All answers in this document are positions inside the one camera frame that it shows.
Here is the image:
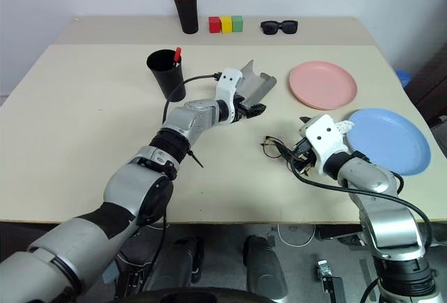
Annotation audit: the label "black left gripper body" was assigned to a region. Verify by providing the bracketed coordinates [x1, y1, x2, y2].
[231, 94, 249, 122]

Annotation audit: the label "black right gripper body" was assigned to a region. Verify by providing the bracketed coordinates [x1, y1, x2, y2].
[288, 138, 321, 178]

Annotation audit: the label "grey glasses case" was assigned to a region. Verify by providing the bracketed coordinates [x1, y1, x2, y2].
[237, 59, 278, 108]

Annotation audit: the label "short black cup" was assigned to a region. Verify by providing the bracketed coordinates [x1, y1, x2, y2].
[145, 49, 187, 103]

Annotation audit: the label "tall black cup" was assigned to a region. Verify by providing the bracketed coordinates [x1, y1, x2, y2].
[171, 0, 200, 35]

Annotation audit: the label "thin-framed eyeglasses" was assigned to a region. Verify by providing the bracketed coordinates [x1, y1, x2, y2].
[261, 135, 298, 161]

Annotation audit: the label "pink plate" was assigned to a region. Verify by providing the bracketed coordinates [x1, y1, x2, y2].
[288, 60, 358, 111]

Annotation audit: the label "blue plate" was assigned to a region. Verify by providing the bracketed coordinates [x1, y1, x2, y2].
[344, 108, 432, 177]

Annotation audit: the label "blue round container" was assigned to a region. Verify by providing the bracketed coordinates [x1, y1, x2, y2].
[395, 68, 413, 89]

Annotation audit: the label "black sunglasses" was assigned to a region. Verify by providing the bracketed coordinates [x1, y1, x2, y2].
[260, 20, 299, 36]

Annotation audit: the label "dark brown furniture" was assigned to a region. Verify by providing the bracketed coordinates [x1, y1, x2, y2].
[401, 45, 447, 130]

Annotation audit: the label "dark rounded shape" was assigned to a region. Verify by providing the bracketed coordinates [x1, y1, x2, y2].
[166, 235, 205, 285]
[242, 235, 288, 300]

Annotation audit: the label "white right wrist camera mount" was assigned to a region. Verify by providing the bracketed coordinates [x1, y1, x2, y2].
[299, 114, 351, 175]

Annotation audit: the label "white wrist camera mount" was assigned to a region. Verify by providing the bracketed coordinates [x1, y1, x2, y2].
[299, 114, 351, 175]
[214, 68, 244, 124]

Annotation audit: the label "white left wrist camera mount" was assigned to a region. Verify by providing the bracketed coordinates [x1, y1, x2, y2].
[214, 68, 244, 124]

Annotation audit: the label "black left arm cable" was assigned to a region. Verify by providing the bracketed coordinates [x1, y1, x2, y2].
[162, 71, 224, 124]

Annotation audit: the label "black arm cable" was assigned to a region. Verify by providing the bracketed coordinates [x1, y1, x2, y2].
[162, 71, 224, 124]
[287, 145, 434, 249]

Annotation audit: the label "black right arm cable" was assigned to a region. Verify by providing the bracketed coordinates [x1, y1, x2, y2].
[287, 145, 434, 249]

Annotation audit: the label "white floor cable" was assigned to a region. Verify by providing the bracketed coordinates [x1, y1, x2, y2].
[277, 223, 314, 247]

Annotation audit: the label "metal caster bracket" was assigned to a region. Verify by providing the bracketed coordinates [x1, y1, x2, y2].
[316, 260, 346, 299]

